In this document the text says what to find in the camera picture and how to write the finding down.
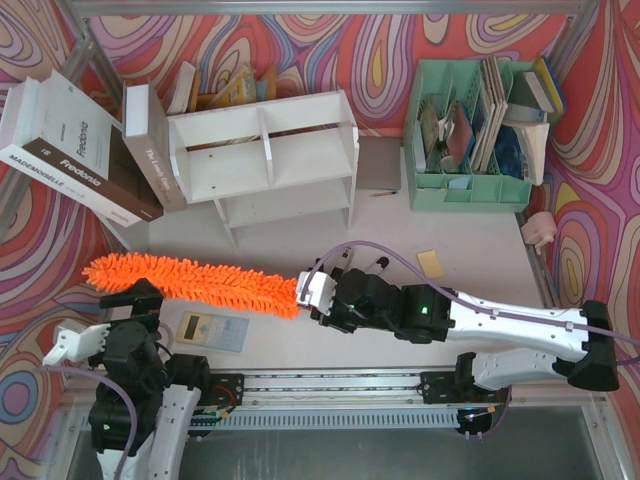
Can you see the books in organizer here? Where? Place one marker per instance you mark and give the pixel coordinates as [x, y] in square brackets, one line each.
[534, 107]

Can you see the white Fredonia book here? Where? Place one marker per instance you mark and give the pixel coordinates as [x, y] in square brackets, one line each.
[55, 133]

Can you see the orange microfiber duster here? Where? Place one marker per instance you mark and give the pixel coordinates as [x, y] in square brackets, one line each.
[221, 286]

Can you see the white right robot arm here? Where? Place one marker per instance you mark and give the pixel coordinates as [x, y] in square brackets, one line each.
[574, 344]

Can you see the white wooden bookshelf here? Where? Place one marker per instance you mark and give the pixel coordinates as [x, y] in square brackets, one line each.
[268, 161]

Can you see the books behind shelf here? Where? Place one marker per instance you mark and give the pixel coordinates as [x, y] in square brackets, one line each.
[184, 95]

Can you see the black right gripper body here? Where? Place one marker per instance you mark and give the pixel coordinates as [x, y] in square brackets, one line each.
[337, 298]

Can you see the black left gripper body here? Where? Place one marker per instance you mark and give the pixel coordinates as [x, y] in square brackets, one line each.
[131, 320]

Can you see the green plastic desk organizer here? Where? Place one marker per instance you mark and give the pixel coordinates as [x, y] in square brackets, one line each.
[465, 190]

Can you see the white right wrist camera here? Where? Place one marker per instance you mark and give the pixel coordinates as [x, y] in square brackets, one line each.
[319, 293]

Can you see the small pencil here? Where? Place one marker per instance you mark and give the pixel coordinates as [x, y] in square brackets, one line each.
[383, 194]

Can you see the tan sticky note pad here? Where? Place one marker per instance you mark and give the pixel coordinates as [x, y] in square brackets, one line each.
[430, 264]

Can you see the grey hardcover book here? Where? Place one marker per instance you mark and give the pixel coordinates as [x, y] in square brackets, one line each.
[146, 134]

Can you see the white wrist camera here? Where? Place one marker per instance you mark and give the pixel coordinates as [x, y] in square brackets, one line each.
[319, 293]
[75, 342]

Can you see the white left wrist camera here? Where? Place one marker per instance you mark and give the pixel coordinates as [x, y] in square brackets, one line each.
[75, 342]

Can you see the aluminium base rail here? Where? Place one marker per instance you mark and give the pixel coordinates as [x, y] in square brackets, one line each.
[384, 388]

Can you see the light blue calculator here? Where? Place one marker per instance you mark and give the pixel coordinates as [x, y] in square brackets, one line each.
[214, 331]

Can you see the pink plastic object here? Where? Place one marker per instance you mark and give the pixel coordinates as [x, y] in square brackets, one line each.
[539, 230]

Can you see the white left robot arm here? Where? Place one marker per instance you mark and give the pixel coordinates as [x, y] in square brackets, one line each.
[144, 405]

